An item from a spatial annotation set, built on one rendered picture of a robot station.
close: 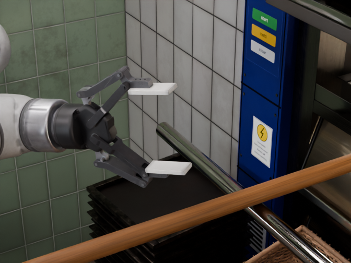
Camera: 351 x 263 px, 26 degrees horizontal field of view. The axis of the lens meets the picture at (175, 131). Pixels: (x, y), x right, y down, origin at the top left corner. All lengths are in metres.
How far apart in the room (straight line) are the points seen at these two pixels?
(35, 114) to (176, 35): 0.93
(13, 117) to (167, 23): 0.96
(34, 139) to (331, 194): 0.70
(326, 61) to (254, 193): 0.50
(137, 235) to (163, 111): 1.19
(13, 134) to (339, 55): 0.73
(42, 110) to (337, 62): 0.69
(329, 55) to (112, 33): 0.94
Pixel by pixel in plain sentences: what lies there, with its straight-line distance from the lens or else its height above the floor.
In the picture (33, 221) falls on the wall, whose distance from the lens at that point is 2.58.
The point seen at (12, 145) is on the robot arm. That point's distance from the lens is 1.27.
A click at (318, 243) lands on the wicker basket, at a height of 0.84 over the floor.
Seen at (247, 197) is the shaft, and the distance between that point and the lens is 1.20.
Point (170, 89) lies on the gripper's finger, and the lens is 1.13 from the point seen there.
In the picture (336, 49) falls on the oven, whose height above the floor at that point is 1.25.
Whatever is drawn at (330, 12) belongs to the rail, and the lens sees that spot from 1.33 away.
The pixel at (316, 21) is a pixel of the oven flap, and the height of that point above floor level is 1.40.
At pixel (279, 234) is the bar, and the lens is 1.19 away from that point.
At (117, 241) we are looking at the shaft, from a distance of 1.11.
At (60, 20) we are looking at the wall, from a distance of 2.30.
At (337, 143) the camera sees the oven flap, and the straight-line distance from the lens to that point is 1.66.
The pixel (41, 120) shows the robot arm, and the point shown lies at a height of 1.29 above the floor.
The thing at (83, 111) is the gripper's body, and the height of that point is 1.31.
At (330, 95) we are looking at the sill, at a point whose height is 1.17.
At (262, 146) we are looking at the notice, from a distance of 1.81.
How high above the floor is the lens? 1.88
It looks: 29 degrees down
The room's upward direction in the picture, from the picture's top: straight up
